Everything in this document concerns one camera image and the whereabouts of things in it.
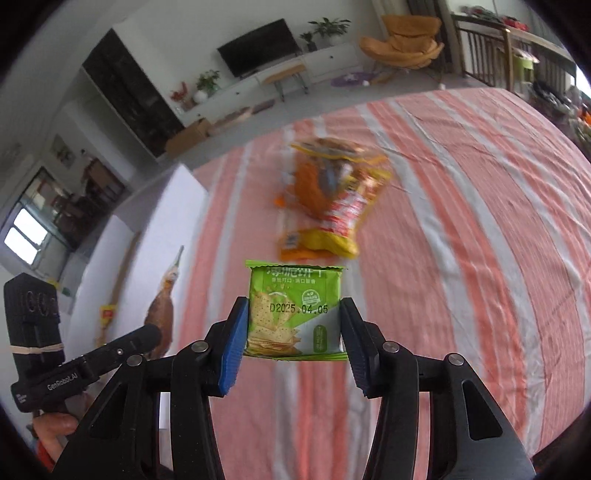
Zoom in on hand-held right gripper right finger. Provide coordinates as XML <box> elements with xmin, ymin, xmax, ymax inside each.
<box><xmin>340</xmin><ymin>296</ymin><xmax>536</xmax><ymax>480</ymax></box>

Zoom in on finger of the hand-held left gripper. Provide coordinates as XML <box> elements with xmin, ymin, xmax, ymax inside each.
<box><xmin>76</xmin><ymin>324</ymin><xmax>163</xmax><ymax>384</ymax></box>

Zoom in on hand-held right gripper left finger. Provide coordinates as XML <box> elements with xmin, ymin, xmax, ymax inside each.
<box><xmin>69</xmin><ymin>296</ymin><xmax>250</xmax><ymax>480</ymax></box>

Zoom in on brown vacuum snack packet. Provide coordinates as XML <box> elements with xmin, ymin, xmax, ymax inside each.
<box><xmin>143</xmin><ymin>244</ymin><xmax>185</xmax><ymax>361</ymax></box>

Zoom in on green cracker packet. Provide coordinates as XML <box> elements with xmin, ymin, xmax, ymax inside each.
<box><xmin>243</xmin><ymin>259</ymin><xmax>349</xmax><ymax>363</ymax></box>

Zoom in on orange snack packet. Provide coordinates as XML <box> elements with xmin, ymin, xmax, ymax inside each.
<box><xmin>279</xmin><ymin>229</ymin><xmax>324</xmax><ymax>261</ymax></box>

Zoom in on white cardboard box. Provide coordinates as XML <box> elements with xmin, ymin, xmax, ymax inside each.
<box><xmin>55</xmin><ymin>165</ymin><xmax>211</xmax><ymax>370</ymax></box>

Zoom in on red and yellow snack packet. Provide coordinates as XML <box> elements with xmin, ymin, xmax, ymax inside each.
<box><xmin>314</xmin><ymin>161</ymin><xmax>393</xmax><ymax>259</ymax></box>

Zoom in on orange snack bag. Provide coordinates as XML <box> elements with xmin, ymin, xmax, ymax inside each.
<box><xmin>288</xmin><ymin>137</ymin><xmax>389</xmax><ymax>217</ymax></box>

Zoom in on person's left hand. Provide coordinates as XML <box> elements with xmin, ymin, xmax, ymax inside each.
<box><xmin>32</xmin><ymin>411</ymin><xmax>79</xmax><ymax>462</ymax></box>

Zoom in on balcony glass door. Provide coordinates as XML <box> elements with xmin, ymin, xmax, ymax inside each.
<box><xmin>0</xmin><ymin>166</ymin><xmax>70</xmax><ymax>268</ymax></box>

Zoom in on brown cardboard box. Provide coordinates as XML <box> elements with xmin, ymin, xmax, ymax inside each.
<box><xmin>165</xmin><ymin>117</ymin><xmax>214</xmax><ymax>158</ymax></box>

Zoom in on oval wooden pet tray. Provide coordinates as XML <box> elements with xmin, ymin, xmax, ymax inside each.
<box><xmin>215</xmin><ymin>106</ymin><xmax>252</xmax><ymax>127</ymax></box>

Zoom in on black glass cabinet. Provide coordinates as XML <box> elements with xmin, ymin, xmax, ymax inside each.
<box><xmin>82</xmin><ymin>28</ymin><xmax>185</xmax><ymax>160</ymax></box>

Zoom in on red flowers in vase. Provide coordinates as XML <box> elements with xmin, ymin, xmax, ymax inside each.
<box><xmin>170</xmin><ymin>82</ymin><xmax>195</xmax><ymax>112</ymax></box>

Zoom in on flowering potted plant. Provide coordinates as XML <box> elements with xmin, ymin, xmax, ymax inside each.
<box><xmin>194</xmin><ymin>69</ymin><xmax>221</xmax><ymax>95</ymax></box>

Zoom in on purple floor mat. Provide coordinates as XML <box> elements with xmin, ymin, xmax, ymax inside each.
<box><xmin>330</xmin><ymin>71</ymin><xmax>375</xmax><ymax>88</ymax></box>

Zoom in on wooden stool with metal legs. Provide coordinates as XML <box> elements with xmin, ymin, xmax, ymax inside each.
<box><xmin>262</xmin><ymin>64</ymin><xmax>309</xmax><ymax>101</ymax></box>

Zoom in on white television cabinet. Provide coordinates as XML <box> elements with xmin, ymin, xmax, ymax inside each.
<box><xmin>182</xmin><ymin>44</ymin><xmax>370</xmax><ymax>127</ymax></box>

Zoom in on black television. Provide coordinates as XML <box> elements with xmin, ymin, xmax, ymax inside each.
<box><xmin>217</xmin><ymin>18</ymin><xmax>303</xmax><ymax>78</ymax></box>

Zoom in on orange lounge chair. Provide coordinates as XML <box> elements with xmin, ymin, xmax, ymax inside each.
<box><xmin>359</xmin><ymin>14</ymin><xmax>445</xmax><ymax>72</ymax></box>

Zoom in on large green potted plant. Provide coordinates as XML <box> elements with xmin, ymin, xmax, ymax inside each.
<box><xmin>308</xmin><ymin>17</ymin><xmax>352</xmax><ymax>45</ymax></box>

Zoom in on wooden crib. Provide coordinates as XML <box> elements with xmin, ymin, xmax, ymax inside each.
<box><xmin>450</xmin><ymin>11</ymin><xmax>578</xmax><ymax>97</ymax></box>

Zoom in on framed wall picture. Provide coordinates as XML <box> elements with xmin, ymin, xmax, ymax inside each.
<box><xmin>50</xmin><ymin>134</ymin><xmax>77</xmax><ymax>167</ymax></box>

